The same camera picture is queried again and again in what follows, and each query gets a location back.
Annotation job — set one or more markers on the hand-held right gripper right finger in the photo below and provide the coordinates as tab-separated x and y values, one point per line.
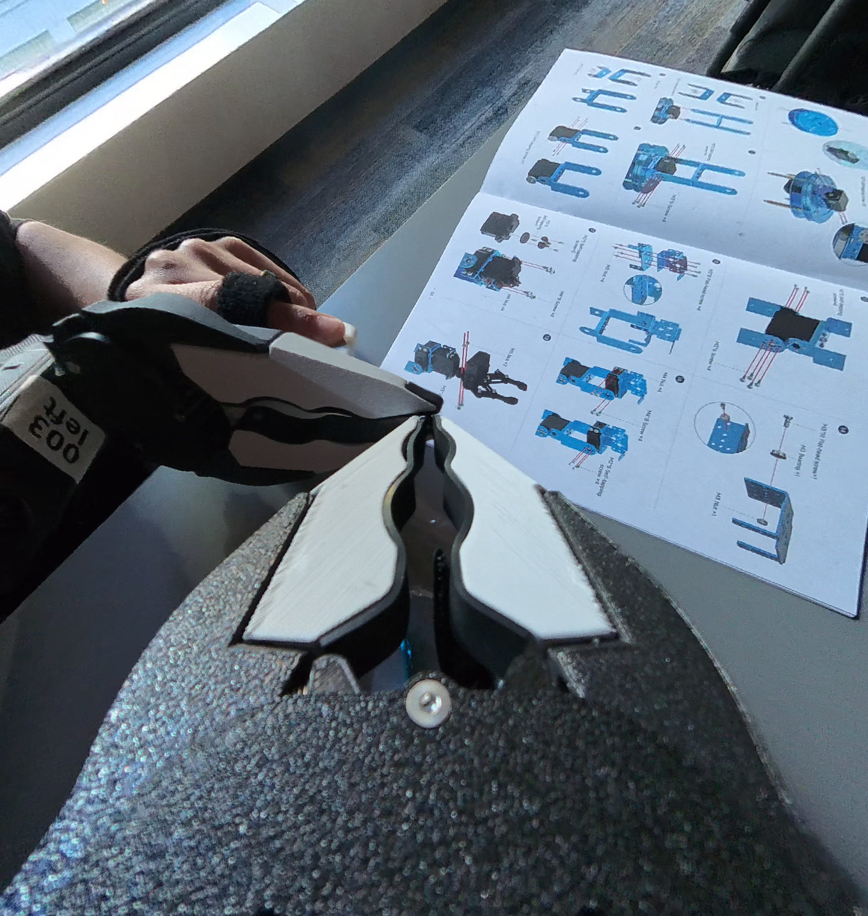
534	566

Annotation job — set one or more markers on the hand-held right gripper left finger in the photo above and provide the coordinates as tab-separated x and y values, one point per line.
327	566

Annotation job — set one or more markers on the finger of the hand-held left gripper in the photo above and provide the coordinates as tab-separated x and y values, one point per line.
348	375
305	451

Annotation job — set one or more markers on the person's left forearm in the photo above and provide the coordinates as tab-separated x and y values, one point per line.
62	265

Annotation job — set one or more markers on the person's left hand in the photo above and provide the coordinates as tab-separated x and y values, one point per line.
177	272

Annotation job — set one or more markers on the white instruction sheet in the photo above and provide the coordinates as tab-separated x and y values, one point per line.
663	358

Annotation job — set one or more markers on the window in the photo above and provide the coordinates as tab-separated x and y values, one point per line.
91	72

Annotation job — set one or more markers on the black office chair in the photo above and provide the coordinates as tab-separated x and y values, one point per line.
821	43

